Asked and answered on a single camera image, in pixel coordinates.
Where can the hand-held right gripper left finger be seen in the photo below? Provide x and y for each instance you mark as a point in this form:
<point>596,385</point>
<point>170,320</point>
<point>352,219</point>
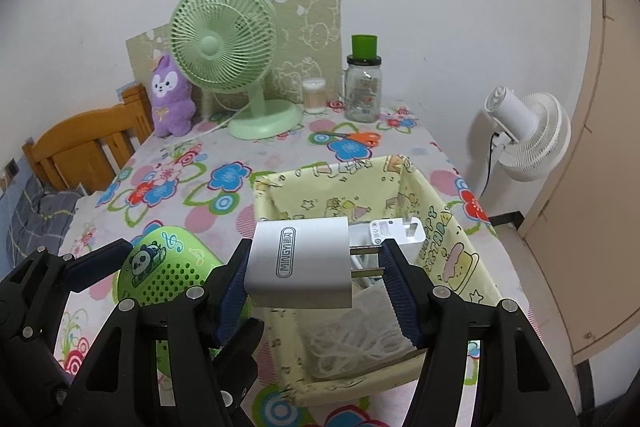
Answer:
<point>230,302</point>

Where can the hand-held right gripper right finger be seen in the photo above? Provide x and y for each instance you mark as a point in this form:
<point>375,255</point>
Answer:
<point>400,297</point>

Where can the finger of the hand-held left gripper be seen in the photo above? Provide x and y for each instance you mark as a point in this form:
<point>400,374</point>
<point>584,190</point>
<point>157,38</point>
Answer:
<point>100,262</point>
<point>240,357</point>

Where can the small white charger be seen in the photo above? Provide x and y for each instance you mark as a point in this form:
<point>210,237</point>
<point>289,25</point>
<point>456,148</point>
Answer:
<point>390,237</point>

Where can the green perforated case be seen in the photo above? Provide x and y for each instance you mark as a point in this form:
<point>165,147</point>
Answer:
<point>170,267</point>

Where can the large white charger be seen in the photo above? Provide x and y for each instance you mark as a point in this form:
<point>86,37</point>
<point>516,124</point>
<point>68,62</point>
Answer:
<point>300,267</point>

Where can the yellow cartoon paper box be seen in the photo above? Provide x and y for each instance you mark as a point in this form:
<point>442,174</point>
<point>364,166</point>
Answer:
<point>310,202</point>

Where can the grey plaid pillow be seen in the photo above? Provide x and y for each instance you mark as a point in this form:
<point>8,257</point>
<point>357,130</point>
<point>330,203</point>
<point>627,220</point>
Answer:
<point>35,217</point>

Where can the floral tablecloth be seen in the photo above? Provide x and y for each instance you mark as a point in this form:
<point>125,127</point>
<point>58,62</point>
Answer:
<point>200,202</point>

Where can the wooden bed headboard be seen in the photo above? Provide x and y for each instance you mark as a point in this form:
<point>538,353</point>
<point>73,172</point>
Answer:
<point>75,142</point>

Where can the purple plush toy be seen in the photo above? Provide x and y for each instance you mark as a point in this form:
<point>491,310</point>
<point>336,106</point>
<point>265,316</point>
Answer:
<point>172,107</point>

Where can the glass jar green lid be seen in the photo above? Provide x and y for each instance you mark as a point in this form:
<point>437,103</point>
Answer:
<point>362,97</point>

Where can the white floor fan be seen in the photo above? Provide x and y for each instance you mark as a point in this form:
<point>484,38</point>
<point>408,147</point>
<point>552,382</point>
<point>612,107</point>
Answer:
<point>535,132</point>

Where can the cotton swab container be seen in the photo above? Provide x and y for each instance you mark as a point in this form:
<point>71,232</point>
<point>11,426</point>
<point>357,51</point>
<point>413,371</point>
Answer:
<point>314,99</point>

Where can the beige door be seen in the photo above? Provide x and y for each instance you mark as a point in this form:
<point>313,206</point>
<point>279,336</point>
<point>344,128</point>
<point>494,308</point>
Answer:
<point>600,157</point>

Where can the green desk fan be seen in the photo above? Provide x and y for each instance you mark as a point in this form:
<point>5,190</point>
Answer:
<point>220,42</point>

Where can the beige cartoon wall board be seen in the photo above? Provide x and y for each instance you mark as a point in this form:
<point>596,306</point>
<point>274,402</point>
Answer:
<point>315,27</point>

